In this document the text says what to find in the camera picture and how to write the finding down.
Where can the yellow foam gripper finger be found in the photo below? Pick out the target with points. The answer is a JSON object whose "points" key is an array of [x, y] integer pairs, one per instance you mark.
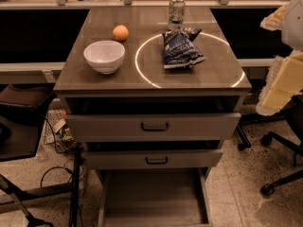
{"points": [[274, 21], [284, 80]]}

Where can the blue chip bag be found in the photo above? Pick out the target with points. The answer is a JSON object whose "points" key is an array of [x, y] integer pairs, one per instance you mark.
{"points": [[180, 51]]}

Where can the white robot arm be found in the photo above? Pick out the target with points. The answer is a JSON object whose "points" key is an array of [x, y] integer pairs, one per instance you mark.
{"points": [[292, 26]]}

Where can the grey drawer cabinet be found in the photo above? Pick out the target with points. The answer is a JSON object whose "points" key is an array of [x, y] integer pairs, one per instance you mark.
{"points": [[141, 85]]}

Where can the bottom drawer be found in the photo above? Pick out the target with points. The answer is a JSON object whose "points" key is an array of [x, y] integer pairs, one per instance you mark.
{"points": [[154, 198]]}

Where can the drawer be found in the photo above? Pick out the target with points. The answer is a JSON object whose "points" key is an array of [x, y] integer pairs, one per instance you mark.
{"points": [[154, 198], [152, 127], [152, 159]]}

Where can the middle drawer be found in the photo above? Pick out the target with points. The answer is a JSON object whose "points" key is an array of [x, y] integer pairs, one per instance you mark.
{"points": [[152, 159]]}

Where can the top drawer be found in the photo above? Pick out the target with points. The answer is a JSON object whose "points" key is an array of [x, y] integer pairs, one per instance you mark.
{"points": [[152, 127]]}

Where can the green soda can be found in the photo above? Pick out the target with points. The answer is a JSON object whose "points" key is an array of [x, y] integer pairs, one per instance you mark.
{"points": [[176, 14]]}

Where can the orange fruit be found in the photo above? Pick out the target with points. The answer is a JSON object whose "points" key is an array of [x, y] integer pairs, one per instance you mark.
{"points": [[120, 33]]}

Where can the white bowl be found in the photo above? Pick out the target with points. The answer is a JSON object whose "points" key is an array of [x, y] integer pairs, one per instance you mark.
{"points": [[105, 56]]}

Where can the black office chair left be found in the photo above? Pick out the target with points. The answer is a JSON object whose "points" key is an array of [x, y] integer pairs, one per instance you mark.
{"points": [[23, 111]]}

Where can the wire basket with trash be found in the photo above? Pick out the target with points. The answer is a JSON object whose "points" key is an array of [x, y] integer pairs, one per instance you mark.
{"points": [[57, 133]]}

